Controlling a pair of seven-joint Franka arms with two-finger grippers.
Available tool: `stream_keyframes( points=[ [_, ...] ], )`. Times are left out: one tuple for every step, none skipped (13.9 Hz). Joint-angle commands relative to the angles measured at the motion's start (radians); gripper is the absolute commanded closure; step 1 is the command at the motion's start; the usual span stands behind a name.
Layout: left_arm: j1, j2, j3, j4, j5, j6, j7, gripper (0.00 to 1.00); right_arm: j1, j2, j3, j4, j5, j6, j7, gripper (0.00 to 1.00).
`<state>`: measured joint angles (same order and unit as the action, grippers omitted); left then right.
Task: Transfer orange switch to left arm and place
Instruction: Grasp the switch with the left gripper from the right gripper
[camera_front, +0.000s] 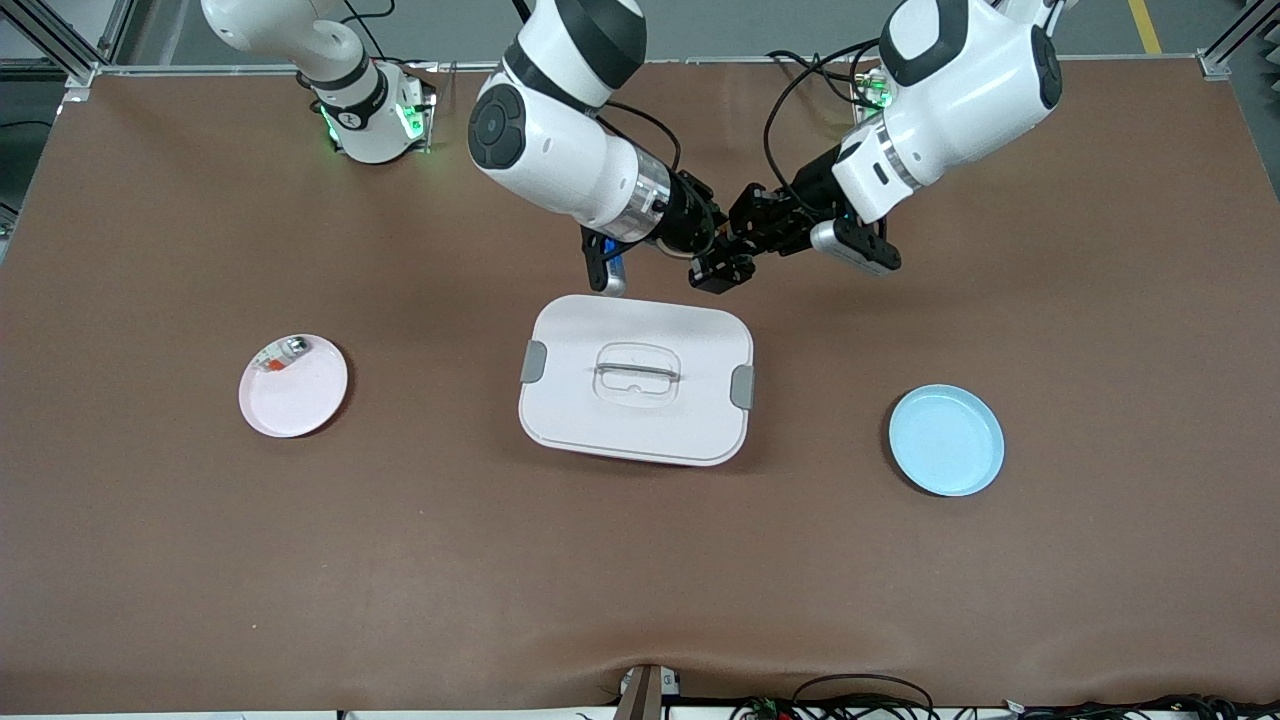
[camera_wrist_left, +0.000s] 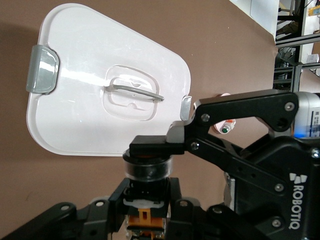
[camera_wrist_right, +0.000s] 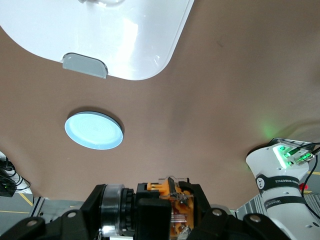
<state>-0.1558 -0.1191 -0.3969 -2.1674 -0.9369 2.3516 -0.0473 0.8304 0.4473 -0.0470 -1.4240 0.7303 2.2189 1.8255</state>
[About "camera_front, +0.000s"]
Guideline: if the white lidded storage box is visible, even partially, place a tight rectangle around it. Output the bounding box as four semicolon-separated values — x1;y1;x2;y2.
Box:
518;294;756;468

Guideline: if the light blue round plate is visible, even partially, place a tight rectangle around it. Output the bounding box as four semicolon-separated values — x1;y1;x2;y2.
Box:
888;384;1006;498

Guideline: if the pink round plate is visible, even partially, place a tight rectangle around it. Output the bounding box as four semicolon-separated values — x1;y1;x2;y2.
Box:
238;334;350;439

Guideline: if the grey mounting bracket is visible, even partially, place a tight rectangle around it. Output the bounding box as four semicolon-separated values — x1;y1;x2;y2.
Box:
614;663;682;720

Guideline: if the black cable bundle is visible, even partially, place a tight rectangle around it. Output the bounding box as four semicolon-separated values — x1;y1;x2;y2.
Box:
730;673;1280;720

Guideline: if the white switch with orange tab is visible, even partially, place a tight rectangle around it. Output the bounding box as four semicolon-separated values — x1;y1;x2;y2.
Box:
255;338;312;374

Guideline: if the aluminium frame profile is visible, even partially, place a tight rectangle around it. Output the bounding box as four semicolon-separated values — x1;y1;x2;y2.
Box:
0;0;137;101
1197;0;1280;82

